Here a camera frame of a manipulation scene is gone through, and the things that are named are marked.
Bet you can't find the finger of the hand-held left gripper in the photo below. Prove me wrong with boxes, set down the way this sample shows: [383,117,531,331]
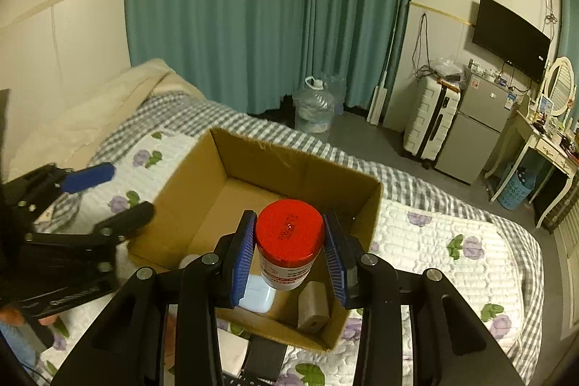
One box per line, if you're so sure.
[27,202,156,250]
[9,162,117,208]

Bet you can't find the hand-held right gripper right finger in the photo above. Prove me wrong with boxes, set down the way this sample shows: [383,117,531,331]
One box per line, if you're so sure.
[322,211,530,386]

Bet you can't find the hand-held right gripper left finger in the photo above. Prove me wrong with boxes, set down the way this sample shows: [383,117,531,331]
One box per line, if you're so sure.
[52,209,258,386]

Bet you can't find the red lid white jar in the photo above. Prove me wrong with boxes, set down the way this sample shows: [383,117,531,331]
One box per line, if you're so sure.
[254,200,326,292]

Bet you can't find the brown cardboard box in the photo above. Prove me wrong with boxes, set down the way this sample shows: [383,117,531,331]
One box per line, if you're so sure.
[127,127,384,353]

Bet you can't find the person's left hand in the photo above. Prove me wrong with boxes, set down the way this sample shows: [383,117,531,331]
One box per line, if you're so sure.
[0,307,57,329]

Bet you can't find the white earbuds case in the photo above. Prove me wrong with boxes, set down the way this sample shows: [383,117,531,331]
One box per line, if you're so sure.
[238,275,278,314]

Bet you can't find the grey power adapter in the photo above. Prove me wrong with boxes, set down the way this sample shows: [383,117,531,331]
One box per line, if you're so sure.
[297,282,334,333]

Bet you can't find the cream blanket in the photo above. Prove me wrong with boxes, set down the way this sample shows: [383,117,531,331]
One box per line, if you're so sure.
[9,59,207,181]

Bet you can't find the black phone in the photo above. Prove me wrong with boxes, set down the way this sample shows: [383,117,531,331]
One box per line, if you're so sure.
[244,335,289,382]

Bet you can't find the bed with floral quilt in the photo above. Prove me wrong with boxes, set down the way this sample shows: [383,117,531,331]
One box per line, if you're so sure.
[9,92,544,386]

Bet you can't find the clear water jug white cap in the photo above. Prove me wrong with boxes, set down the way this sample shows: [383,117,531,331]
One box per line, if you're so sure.
[292,75,336,134]

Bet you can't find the white suitcase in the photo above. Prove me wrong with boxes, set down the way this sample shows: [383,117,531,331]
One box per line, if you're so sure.
[403,75,462,170]

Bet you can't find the white poles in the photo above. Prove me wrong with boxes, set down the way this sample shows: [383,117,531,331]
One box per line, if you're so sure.
[366,0,403,125]

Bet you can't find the blue waste basket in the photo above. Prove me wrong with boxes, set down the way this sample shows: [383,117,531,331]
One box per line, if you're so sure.
[498,164,537,211]

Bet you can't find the silver fridge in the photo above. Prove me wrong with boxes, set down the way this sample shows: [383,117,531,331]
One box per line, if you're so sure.
[436,67,521,185]

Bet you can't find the clear plastic bag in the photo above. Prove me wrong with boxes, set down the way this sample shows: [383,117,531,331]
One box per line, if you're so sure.
[427,57,465,82]

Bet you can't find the green curtain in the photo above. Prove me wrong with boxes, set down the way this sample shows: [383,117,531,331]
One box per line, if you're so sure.
[123,0,416,116]

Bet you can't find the white vanity desk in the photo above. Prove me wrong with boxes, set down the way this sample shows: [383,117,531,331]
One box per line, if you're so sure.
[484,97,579,229]

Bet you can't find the cluster of small bottles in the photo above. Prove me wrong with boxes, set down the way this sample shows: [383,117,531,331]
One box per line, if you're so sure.
[468,59,510,87]

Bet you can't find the white oval mirror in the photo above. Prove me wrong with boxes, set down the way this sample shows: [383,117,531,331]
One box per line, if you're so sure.
[538,57,578,118]

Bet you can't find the hanging black cables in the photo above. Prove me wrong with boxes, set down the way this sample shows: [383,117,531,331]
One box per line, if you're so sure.
[413,13,431,77]

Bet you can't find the black wall television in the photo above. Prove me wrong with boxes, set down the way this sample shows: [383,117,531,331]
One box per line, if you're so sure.
[472,0,553,83]

